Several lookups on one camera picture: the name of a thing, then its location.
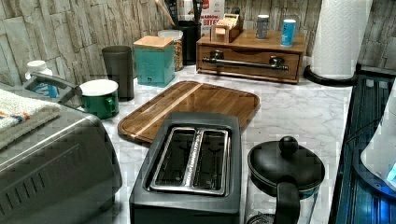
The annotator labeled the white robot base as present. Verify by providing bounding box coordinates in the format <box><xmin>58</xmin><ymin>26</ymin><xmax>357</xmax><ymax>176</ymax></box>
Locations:
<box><xmin>354</xmin><ymin>84</ymin><xmax>396</xmax><ymax>199</ymax></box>

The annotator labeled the wooden drawer box organizer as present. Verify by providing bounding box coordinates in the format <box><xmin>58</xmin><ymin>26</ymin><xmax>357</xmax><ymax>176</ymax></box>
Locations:
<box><xmin>196</xmin><ymin>30</ymin><xmax>305</xmax><ymax>84</ymax></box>

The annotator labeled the wooden cutting board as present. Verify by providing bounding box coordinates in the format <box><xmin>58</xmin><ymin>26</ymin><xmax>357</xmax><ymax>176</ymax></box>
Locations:
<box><xmin>118</xmin><ymin>81</ymin><xmax>261</xmax><ymax>144</ymax></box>

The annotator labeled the black two-slot toaster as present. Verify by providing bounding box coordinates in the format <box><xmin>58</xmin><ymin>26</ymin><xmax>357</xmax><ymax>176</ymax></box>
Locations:
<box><xmin>129</xmin><ymin>112</ymin><xmax>242</xmax><ymax>224</ymax></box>

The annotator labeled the teal canister with wooden lid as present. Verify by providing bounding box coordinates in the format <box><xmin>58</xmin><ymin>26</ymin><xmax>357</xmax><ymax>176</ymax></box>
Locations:
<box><xmin>134</xmin><ymin>35</ymin><xmax>175</xmax><ymax>87</ymax></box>

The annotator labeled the glass jar with white lid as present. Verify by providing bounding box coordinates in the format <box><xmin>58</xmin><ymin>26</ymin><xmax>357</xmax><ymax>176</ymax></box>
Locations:
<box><xmin>158</xmin><ymin>30</ymin><xmax>183</xmax><ymax>71</ymax></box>

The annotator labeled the black utensil holder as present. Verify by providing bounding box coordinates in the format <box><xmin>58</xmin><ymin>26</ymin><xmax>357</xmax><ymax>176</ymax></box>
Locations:
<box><xmin>176</xmin><ymin>21</ymin><xmax>201</xmax><ymax>65</ymax></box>

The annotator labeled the wooden tea bag holder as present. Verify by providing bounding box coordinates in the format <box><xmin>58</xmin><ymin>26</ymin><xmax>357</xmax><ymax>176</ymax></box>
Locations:
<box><xmin>209</xmin><ymin>13</ymin><xmax>243</xmax><ymax>43</ymax></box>

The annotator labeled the black lidded glass kettle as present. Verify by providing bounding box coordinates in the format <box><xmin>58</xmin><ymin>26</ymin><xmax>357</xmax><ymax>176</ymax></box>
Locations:
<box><xmin>244</xmin><ymin>136</ymin><xmax>325</xmax><ymax>224</ymax></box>

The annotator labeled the dark grey tumbler cup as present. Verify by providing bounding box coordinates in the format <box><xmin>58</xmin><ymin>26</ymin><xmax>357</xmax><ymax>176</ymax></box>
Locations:
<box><xmin>102</xmin><ymin>46</ymin><xmax>134</xmax><ymax>101</ymax></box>

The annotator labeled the green enamel mug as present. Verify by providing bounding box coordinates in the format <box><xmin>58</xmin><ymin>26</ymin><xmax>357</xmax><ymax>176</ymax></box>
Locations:
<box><xmin>79</xmin><ymin>79</ymin><xmax>119</xmax><ymax>119</ymax></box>

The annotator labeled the red white snack box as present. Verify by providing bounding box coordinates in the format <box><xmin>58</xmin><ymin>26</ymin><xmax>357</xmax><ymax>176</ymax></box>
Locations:
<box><xmin>177</xmin><ymin>0</ymin><xmax>225</xmax><ymax>35</ymax></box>

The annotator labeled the black kitchen utensil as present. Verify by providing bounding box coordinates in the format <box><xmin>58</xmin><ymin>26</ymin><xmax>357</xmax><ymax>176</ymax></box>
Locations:
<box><xmin>192</xmin><ymin>0</ymin><xmax>203</xmax><ymax>24</ymax></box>

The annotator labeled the wooden spoon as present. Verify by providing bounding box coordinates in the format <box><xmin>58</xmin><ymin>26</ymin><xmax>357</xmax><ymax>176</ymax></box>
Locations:
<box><xmin>155</xmin><ymin>0</ymin><xmax>176</xmax><ymax>26</ymax></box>

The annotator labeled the grey spice shaker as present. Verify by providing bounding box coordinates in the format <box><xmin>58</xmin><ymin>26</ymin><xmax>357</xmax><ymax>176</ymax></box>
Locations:
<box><xmin>256</xmin><ymin>14</ymin><xmax>269</xmax><ymax>39</ymax></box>

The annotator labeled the blue white shaker can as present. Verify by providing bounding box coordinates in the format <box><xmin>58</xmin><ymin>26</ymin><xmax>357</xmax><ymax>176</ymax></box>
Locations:
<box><xmin>280</xmin><ymin>19</ymin><xmax>296</xmax><ymax>47</ymax></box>

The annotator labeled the stainless steel toaster oven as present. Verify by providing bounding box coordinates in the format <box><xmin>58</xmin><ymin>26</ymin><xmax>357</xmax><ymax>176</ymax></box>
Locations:
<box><xmin>0</xmin><ymin>72</ymin><xmax>123</xmax><ymax>224</ymax></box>

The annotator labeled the black paper towel holder base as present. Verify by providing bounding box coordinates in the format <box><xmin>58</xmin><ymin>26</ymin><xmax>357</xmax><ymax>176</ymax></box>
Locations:
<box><xmin>303</xmin><ymin>65</ymin><xmax>358</xmax><ymax>88</ymax></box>

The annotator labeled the white bottle with blue label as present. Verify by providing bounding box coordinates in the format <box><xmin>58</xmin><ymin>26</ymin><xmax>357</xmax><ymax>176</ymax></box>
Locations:
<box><xmin>24</xmin><ymin>60</ymin><xmax>60</xmax><ymax>99</ymax></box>

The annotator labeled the white paper towel roll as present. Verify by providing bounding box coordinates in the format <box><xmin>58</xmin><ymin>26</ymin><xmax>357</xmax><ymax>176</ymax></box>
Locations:
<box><xmin>310</xmin><ymin>0</ymin><xmax>373</xmax><ymax>80</ymax></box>

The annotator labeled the folded white towel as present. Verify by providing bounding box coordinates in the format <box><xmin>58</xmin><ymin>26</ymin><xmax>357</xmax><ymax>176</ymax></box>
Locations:
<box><xmin>0</xmin><ymin>90</ymin><xmax>61</xmax><ymax>131</ymax></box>

